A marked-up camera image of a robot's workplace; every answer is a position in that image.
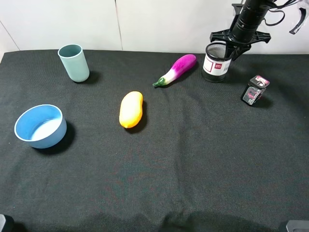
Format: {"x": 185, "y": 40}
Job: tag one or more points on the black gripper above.
{"x": 242, "y": 40}

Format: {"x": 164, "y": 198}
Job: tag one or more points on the black mesh pen holder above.
{"x": 215, "y": 65}

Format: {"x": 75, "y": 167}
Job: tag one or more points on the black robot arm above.
{"x": 243, "y": 30}

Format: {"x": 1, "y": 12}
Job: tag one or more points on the grey object bottom right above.
{"x": 297, "y": 226}

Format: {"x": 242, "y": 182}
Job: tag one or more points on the small black pink box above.
{"x": 254, "y": 90}

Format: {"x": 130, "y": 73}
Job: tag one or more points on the purple toy eggplant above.
{"x": 182, "y": 65}

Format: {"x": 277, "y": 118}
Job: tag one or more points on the yellow toy mango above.
{"x": 131, "y": 109}

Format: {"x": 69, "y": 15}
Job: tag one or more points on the black table cloth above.
{"x": 199, "y": 160}

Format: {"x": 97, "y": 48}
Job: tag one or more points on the teal plastic cup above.
{"x": 73, "y": 59}

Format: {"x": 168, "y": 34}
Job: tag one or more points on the blue bowl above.
{"x": 41, "y": 126}

